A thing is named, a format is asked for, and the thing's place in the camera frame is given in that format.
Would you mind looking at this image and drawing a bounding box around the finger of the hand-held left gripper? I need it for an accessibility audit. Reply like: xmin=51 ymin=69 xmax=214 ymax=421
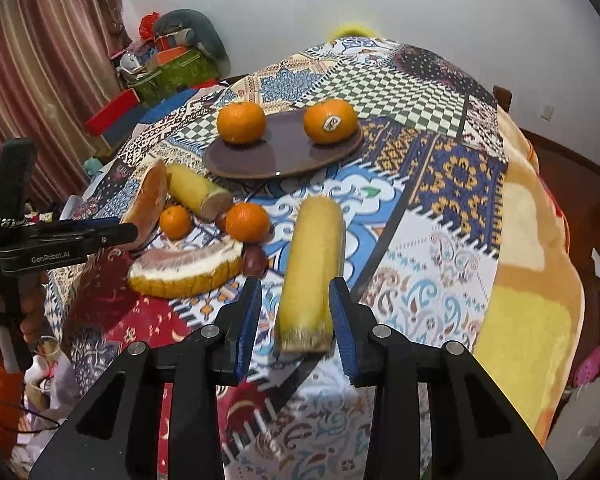
xmin=62 ymin=216 xmax=122 ymax=231
xmin=40 ymin=222 xmax=139 ymax=252

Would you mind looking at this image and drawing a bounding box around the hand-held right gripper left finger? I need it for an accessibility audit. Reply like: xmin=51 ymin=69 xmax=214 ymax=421
xmin=28 ymin=276 xmax=263 ymax=480

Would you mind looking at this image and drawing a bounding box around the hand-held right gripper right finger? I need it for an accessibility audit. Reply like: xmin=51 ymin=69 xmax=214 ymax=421
xmin=328 ymin=276 xmax=558 ymax=480

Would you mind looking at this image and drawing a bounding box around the bread loaf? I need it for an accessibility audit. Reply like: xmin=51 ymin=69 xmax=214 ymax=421
xmin=120 ymin=158 xmax=169 ymax=251

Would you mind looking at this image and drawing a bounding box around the small orange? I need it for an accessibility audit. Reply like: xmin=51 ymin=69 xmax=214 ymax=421
xmin=159 ymin=205 xmax=193 ymax=240

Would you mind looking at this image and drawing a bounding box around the pomelo slice with pink flesh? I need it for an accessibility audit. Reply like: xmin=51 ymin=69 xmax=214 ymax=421
xmin=128 ymin=239 xmax=244 ymax=299

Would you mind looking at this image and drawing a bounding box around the long sugarcane piece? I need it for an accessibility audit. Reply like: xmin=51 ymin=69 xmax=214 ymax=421
xmin=274 ymin=196 xmax=346 ymax=354

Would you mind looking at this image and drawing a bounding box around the medium orange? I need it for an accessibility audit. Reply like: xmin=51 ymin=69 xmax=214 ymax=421
xmin=225 ymin=202 xmax=271 ymax=243

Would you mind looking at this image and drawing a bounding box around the plain large orange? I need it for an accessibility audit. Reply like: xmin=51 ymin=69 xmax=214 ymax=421
xmin=216 ymin=101 xmax=267 ymax=145

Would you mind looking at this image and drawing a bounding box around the brown plate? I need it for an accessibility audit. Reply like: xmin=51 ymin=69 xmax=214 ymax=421
xmin=202 ymin=109 xmax=364 ymax=181

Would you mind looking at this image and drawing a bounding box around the orange with sticker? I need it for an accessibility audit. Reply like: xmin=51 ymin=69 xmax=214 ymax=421
xmin=303 ymin=99 xmax=359 ymax=145

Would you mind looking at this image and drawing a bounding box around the person's left hand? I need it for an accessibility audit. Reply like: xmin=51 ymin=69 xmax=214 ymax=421
xmin=19 ymin=271 xmax=50 ymax=346

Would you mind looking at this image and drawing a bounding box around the red and blue box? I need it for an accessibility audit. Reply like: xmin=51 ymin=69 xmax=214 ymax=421
xmin=84 ymin=87 xmax=146 ymax=146

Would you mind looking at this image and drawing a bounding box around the blue cloth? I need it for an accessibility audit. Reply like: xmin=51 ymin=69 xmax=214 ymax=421
xmin=140 ymin=89 xmax=221 ymax=125

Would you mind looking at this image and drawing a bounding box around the patchwork patterned tablecloth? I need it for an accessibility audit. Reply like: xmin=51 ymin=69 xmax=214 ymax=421
xmin=45 ymin=37 xmax=511 ymax=480

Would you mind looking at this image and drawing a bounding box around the striped curtain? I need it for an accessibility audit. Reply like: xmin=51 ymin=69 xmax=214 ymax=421
xmin=0 ymin=0 xmax=133 ymax=211

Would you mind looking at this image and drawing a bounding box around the orange box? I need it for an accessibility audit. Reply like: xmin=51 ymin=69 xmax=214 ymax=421
xmin=147 ymin=46 xmax=191 ymax=68

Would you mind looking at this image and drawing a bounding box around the yellow blanket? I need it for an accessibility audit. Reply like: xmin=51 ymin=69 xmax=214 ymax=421
xmin=472 ymin=105 xmax=586 ymax=448

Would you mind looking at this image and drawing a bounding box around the red bow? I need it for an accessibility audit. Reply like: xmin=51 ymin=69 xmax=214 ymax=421
xmin=140 ymin=12 xmax=161 ymax=41

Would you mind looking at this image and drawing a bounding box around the pink clog shoe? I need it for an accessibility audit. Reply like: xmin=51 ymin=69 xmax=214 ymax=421
xmin=572 ymin=345 xmax=600 ymax=386

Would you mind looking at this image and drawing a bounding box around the yellow fuzzy cushion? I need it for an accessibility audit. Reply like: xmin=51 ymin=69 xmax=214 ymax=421
xmin=330 ymin=22 xmax=378 ymax=41

